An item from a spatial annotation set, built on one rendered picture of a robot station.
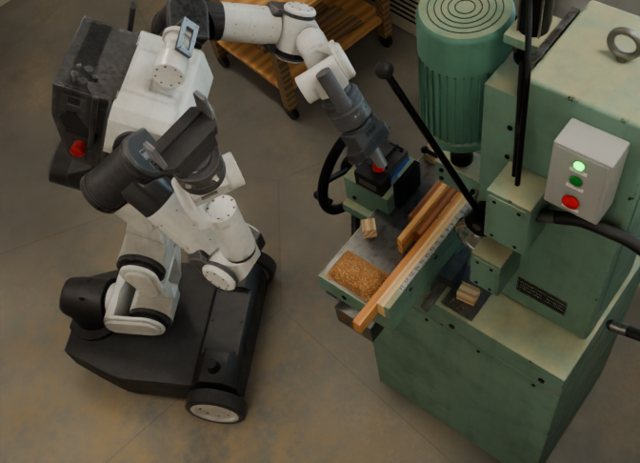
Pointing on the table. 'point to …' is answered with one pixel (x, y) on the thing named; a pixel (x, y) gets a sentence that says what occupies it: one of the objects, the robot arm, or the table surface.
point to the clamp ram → (407, 184)
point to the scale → (433, 248)
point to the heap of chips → (357, 275)
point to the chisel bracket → (470, 175)
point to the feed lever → (474, 220)
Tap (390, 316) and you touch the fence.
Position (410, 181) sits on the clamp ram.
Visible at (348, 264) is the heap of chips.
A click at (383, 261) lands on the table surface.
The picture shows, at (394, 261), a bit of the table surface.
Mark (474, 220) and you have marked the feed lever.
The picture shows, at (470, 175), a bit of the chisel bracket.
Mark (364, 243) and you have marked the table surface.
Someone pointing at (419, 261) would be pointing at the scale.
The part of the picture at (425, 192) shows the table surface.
